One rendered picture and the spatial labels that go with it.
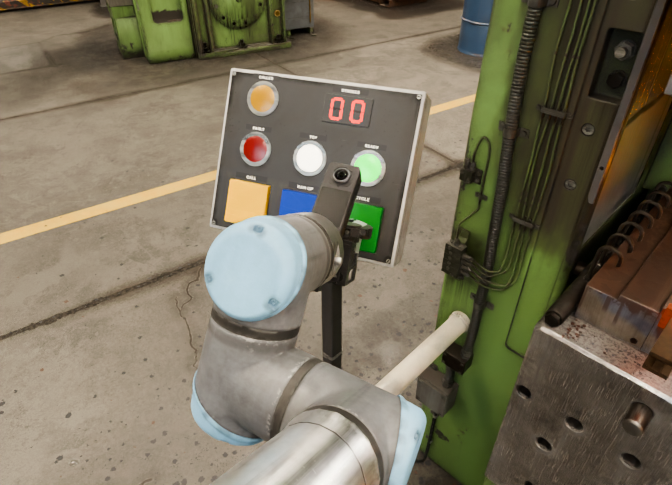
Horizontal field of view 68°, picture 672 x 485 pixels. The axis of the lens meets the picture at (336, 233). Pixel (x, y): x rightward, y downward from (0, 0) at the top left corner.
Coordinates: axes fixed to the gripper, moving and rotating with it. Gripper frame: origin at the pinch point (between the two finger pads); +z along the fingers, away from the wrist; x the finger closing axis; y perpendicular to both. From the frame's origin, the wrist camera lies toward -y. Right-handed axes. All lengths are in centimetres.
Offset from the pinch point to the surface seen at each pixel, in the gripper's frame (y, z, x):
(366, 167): -8.8, 1.6, -0.2
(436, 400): 46, 50, 17
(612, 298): 3.7, 2.8, 38.7
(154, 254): 47, 122, -124
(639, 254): -2.6, 13.2, 43.6
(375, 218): -1.1, 1.3, 2.8
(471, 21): -163, 425, -28
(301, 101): -17.7, 2.0, -13.1
